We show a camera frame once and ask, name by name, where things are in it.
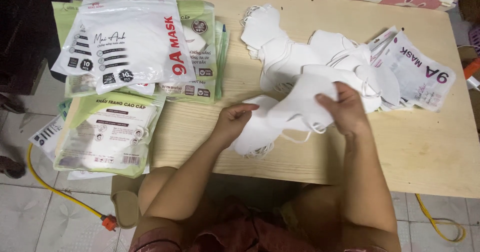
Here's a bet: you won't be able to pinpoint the person's right hand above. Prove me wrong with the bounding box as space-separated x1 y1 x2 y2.
315 81 373 137

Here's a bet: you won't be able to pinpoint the person's left hand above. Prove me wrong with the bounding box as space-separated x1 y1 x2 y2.
211 103 260 148

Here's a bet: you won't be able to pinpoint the small stack of white masks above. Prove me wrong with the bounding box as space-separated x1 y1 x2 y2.
229 95 313 160

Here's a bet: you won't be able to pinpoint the white face mask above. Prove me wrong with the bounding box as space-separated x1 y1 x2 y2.
267 73 382 134

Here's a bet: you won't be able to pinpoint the stack of empty mask bags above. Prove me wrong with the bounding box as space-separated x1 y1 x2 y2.
367 25 413 111

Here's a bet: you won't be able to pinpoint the empty white purple-print mask bag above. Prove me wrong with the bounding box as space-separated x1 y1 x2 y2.
375 30 457 112

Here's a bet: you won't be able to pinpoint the pile of white face masks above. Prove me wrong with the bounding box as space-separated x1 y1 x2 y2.
239 3 402 106

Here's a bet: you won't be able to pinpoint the stack of green mask packets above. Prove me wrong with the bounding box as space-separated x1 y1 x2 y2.
157 0 230 105

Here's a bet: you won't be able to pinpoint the person's left leg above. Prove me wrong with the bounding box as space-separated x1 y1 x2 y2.
129 165 181 245

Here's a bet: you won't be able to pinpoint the person's leg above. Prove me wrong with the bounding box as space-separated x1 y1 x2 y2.
129 165 181 245
290 184 403 252

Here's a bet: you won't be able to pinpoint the person's right leg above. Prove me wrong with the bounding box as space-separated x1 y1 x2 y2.
290 184 403 252

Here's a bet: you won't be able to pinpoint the dark red shorts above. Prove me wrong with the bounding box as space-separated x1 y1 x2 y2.
128 197 391 252

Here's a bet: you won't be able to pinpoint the green white mask packet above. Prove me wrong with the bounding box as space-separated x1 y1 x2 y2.
53 92 166 179

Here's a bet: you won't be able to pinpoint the white red-print mask packet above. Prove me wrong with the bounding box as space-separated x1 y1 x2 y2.
51 10 99 77
78 0 196 95

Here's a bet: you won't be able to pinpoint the orange white tool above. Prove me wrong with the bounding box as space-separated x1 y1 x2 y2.
463 57 480 91

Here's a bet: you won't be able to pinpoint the beige slipper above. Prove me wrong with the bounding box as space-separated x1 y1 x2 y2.
111 175 146 230

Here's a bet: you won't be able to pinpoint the orange plug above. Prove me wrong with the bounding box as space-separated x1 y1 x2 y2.
101 214 118 232

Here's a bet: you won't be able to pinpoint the white mask packet barcode print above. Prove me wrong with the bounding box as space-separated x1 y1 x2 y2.
29 113 151 181

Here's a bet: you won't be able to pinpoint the pale green mask packet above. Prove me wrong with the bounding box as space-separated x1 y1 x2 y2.
51 0 83 47

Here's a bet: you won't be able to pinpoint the dark sandal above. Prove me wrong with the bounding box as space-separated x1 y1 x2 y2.
0 155 28 180
0 92 28 115

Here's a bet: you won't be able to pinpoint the dark wooden furniture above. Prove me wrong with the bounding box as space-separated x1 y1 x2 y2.
0 0 80 96

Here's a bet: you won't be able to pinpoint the yellow cable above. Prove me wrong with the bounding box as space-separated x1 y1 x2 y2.
415 194 467 244
26 143 107 221

